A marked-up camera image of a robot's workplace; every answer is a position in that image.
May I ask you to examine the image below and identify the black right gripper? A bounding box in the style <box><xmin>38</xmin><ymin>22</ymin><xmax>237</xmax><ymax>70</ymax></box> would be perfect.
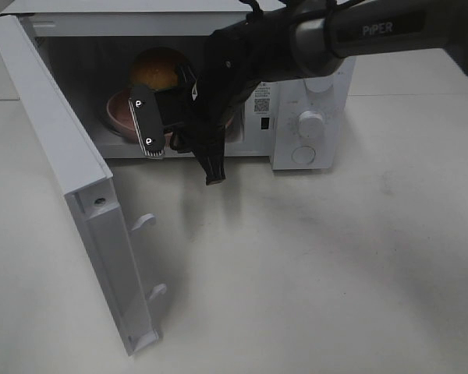
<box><xmin>176</xmin><ymin>23</ymin><xmax>279</xmax><ymax>185</ymax></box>

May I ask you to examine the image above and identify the white round door button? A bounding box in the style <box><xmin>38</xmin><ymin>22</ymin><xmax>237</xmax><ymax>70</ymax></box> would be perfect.
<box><xmin>292</xmin><ymin>146</ymin><xmax>316</xmax><ymax>165</ymax></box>

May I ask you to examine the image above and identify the pink round plate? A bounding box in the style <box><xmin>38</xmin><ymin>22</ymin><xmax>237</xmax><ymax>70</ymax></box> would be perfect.
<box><xmin>106</xmin><ymin>88</ymin><xmax>235</xmax><ymax>146</ymax></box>

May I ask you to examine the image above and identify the white dial knob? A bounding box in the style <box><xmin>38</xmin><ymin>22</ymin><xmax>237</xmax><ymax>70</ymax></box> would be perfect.
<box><xmin>297</xmin><ymin>111</ymin><xmax>324</xmax><ymax>139</ymax></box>
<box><xmin>303</xmin><ymin>76</ymin><xmax>334</xmax><ymax>94</ymax></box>

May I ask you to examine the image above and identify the toy burger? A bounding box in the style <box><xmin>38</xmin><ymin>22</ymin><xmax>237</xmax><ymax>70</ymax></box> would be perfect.
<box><xmin>129</xmin><ymin>47</ymin><xmax>189</xmax><ymax>90</ymax></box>

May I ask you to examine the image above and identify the white microwave door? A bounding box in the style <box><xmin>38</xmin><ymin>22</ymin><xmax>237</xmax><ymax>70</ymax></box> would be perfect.
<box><xmin>0</xmin><ymin>16</ymin><xmax>166</xmax><ymax>356</ymax></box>

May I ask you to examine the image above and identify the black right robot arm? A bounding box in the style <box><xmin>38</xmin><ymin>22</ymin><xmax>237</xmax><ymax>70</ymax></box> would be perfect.
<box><xmin>156</xmin><ymin>1</ymin><xmax>468</xmax><ymax>184</ymax></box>

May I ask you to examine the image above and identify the white microwave oven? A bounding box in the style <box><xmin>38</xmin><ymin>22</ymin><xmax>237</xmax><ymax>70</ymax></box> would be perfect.
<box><xmin>0</xmin><ymin>1</ymin><xmax>355</xmax><ymax>170</ymax></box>

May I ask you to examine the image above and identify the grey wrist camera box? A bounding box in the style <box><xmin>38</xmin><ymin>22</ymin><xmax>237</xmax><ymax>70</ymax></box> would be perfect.
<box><xmin>129</xmin><ymin>84</ymin><xmax>165</xmax><ymax>159</ymax></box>

